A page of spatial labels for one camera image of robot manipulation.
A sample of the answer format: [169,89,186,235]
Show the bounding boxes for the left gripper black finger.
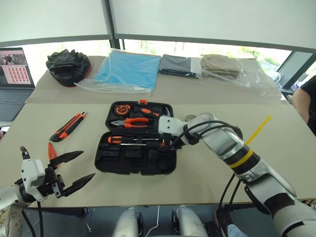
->
[63,172,96,198]
[49,151,84,169]

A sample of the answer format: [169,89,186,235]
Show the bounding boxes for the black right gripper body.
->
[159,132,184,152]

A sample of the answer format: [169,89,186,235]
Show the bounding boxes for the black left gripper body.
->
[37,166,67,199]

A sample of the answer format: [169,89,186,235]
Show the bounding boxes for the small orange handled tool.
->
[47,142,60,169]

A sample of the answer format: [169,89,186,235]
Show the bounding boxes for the black plastic tool case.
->
[94,99,177,176]

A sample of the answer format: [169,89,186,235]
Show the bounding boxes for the orange black utility knife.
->
[49,111,88,143]

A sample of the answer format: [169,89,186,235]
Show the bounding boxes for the orange black tape measure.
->
[115,104,132,116]

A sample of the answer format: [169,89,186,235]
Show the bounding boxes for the silver left robot leg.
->
[112,207,144,237]

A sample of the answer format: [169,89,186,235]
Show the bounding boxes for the silver robot leg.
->
[112,207,144,237]
[172,206,209,237]

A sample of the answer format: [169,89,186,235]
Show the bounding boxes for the dark grey cloth pack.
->
[158,54,203,79]

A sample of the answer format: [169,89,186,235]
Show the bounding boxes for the blue cloth in plastic bag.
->
[74,48,162,96]

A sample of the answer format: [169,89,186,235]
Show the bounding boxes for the dark grey laptop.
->
[0,47,37,122]

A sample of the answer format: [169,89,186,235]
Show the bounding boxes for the silver right robot leg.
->
[172,206,209,237]

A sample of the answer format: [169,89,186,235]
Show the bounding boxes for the crumpled black bag heap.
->
[45,48,92,87]

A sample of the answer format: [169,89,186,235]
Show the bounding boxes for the beige cloth in plastic bag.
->
[199,53,279,89]

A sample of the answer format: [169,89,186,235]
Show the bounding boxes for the bystander's jeans and shoe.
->
[214,208,250,237]

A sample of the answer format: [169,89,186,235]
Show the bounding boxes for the bystander in black shirt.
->
[291,75,316,138]

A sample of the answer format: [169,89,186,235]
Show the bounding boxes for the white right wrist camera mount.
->
[157,116,189,146]

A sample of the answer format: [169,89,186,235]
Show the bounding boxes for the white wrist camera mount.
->
[20,158,47,201]
[157,116,189,146]

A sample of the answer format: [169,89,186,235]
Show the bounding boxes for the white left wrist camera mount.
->
[20,158,47,201]

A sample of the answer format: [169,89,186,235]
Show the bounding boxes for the orange handled pliers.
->
[110,117,151,129]

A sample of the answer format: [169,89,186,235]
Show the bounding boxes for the orange handled claw hammer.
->
[133,105,174,119]

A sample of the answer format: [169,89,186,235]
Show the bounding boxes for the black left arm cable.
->
[19,146,44,237]

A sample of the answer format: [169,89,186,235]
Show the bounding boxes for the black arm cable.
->
[19,146,44,237]
[170,122,247,237]

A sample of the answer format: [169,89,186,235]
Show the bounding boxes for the orange handled screwdriver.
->
[106,135,160,146]

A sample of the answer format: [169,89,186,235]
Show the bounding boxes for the white string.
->
[145,204,161,237]

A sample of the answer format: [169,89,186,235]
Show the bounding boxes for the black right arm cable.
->
[170,122,247,237]

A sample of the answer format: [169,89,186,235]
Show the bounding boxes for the yellow cable tie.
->
[231,114,273,169]

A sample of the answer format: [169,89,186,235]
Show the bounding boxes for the white charger cable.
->
[272,71,282,87]

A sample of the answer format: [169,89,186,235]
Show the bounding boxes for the grey window frame post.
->
[101,0,125,50]

